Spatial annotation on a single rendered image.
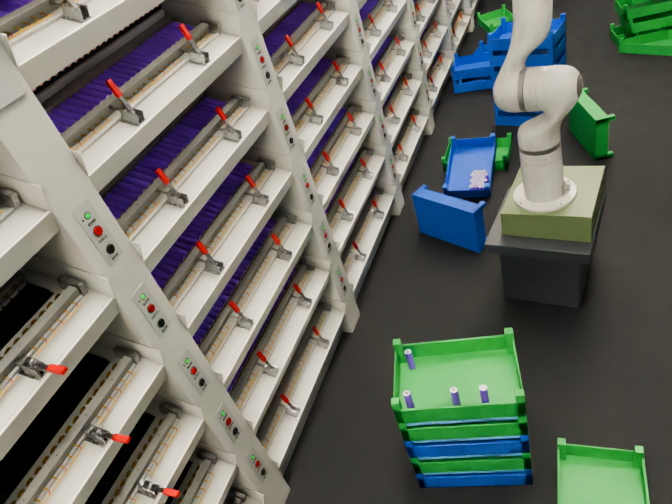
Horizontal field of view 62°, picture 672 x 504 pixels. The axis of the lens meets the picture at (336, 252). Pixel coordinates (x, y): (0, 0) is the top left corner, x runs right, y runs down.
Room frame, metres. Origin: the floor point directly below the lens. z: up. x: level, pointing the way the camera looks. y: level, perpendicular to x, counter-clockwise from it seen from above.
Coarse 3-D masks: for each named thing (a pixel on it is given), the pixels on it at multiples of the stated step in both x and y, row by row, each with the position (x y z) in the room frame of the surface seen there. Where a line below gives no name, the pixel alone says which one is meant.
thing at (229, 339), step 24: (288, 216) 1.45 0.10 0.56; (312, 216) 1.43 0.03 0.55; (264, 240) 1.37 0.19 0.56; (288, 240) 1.38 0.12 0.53; (240, 264) 1.28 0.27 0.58; (264, 264) 1.29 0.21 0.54; (288, 264) 1.29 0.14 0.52; (240, 288) 1.19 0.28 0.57; (264, 288) 1.21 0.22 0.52; (216, 312) 1.13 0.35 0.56; (240, 312) 1.09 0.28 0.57; (264, 312) 1.13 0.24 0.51; (216, 336) 1.06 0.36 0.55; (240, 336) 1.06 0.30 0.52; (216, 360) 0.99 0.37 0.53; (240, 360) 1.01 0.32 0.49
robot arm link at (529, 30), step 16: (512, 0) 1.45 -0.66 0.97; (528, 0) 1.40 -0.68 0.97; (544, 0) 1.38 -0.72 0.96; (528, 16) 1.39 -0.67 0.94; (544, 16) 1.38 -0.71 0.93; (512, 32) 1.43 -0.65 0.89; (528, 32) 1.38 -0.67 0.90; (544, 32) 1.37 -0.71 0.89; (512, 48) 1.40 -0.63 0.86; (528, 48) 1.38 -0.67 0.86; (512, 64) 1.39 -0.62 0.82; (496, 80) 1.42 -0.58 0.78; (512, 80) 1.38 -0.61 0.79; (496, 96) 1.40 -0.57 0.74; (512, 96) 1.36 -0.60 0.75; (512, 112) 1.39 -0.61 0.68
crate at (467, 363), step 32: (416, 352) 0.96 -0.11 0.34; (448, 352) 0.94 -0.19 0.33; (480, 352) 0.91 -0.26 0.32; (512, 352) 0.87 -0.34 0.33; (416, 384) 0.88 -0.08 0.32; (448, 384) 0.85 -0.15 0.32; (480, 384) 0.82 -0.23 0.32; (512, 384) 0.79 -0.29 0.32; (416, 416) 0.78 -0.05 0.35; (448, 416) 0.75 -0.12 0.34; (480, 416) 0.73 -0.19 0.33; (512, 416) 0.71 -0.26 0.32
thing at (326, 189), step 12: (348, 108) 2.08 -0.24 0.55; (360, 108) 2.04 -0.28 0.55; (372, 108) 2.03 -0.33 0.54; (360, 120) 1.99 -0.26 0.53; (372, 120) 2.02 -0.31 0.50; (336, 144) 1.85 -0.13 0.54; (348, 144) 1.84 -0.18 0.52; (360, 144) 1.89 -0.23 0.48; (336, 156) 1.78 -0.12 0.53; (348, 156) 1.77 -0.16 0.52; (324, 168) 1.71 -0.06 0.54; (324, 180) 1.65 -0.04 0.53; (336, 180) 1.64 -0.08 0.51; (324, 192) 1.59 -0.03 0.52; (324, 204) 1.54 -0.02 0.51
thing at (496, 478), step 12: (420, 480) 0.79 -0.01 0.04; (432, 480) 0.78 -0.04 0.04; (444, 480) 0.77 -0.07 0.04; (456, 480) 0.76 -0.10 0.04; (468, 480) 0.75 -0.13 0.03; (480, 480) 0.74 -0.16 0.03; (492, 480) 0.73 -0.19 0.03; (504, 480) 0.72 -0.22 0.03; (516, 480) 0.71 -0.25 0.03; (528, 480) 0.70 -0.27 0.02
